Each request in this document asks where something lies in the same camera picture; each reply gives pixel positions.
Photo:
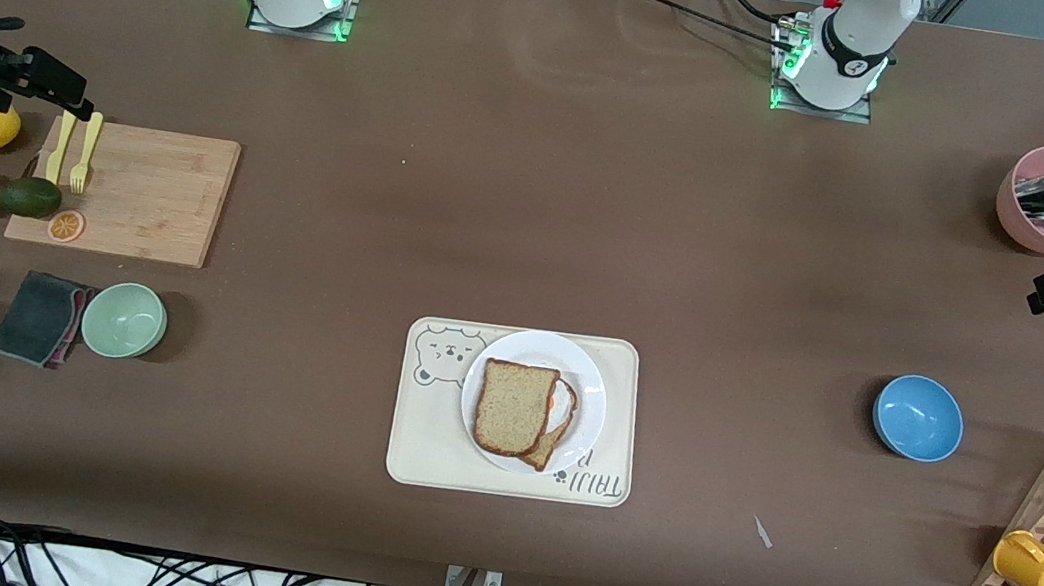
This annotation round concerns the cream tray with bear print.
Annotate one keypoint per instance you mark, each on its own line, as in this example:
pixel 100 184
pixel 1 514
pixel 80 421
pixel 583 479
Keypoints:
pixel 422 441

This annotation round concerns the pale green bowl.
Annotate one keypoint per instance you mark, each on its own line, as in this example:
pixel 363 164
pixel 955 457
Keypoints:
pixel 123 321

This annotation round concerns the yellow plastic knife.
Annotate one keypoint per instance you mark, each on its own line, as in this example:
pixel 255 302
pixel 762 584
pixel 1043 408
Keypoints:
pixel 59 156

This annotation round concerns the yellow plastic fork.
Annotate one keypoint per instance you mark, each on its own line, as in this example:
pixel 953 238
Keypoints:
pixel 85 150

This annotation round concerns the small white paper scrap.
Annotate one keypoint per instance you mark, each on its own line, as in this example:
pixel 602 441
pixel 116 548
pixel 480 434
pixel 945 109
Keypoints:
pixel 762 531

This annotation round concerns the bread slice under egg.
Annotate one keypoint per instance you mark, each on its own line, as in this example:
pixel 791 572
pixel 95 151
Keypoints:
pixel 561 429

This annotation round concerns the orange slice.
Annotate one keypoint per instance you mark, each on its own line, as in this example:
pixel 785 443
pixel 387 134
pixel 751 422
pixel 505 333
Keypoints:
pixel 66 226

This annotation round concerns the white round plate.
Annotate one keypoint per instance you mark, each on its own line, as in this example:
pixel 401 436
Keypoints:
pixel 586 382

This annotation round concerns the wooden cutting board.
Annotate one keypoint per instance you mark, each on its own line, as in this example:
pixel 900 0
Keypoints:
pixel 132 191

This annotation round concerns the plain bread slice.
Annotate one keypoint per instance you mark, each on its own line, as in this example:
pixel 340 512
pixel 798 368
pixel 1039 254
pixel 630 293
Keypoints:
pixel 512 408

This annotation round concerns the fried egg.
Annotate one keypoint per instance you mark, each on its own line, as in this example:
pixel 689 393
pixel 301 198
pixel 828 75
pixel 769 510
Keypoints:
pixel 553 400

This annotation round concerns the dark grey folded cloth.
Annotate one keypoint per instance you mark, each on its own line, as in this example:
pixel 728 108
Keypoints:
pixel 35 318

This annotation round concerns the blue bowl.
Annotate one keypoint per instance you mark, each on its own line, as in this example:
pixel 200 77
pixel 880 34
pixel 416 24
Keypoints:
pixel 919 418

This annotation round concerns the green avocado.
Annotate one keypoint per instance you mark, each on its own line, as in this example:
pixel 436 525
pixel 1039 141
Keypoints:
pixel 30 197

